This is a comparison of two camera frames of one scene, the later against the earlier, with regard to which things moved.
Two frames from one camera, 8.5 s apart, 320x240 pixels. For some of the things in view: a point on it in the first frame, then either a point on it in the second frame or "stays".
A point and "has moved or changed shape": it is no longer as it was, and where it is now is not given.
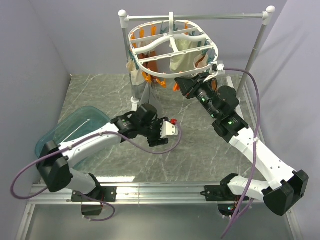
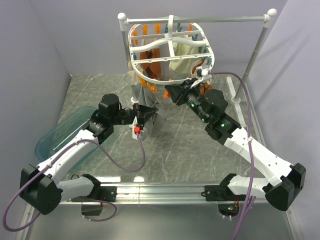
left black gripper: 157,140 -> 143,112
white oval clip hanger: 172,48 has moved or changed shape
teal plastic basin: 84,119 stays
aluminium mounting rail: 129,193 stays
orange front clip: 176,87 has moved or changed shape
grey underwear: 154,94 has moved or changed shape
